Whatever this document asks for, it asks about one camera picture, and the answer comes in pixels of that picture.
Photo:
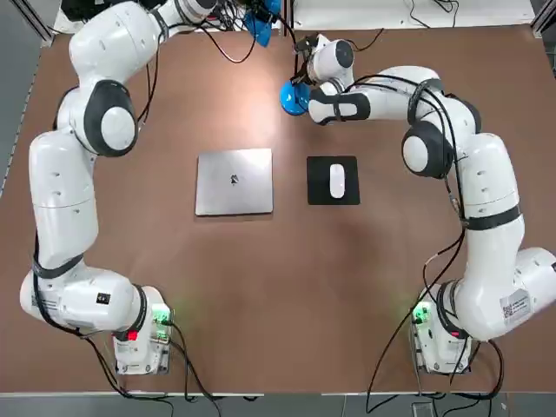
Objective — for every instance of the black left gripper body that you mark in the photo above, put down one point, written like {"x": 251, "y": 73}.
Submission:
{"x": 256, "y": 5}

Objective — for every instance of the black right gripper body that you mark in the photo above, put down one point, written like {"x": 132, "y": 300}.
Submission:
{"x": 307, "y": 65}

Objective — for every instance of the blue desk lamp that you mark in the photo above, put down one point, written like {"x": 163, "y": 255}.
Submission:
{"x": 295, "y": 100}

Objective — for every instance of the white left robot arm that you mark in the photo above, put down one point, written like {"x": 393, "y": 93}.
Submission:
{"x": 61, "y": 195}

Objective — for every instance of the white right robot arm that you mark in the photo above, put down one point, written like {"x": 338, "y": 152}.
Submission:
{"x": 486, "y": 195}

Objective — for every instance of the white side table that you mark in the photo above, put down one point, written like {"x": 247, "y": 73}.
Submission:
{"x": 347, "y": 13}
{"x": 65, "y": 28}

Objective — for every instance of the white computer mouse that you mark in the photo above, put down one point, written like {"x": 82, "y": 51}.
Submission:
{"x": 335, "y": 180}

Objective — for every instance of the black mouse mat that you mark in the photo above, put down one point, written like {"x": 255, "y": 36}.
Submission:
{"x": 317, "y": 191}

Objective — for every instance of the silver closed laptop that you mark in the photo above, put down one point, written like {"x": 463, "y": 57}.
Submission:
{"x": 234, "y": 182}

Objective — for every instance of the aluminium frame post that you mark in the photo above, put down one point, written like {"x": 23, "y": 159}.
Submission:
{"x": 545, "y": 17}
{"x": 43, "y": 21}
{"x": 288, "y": 13}

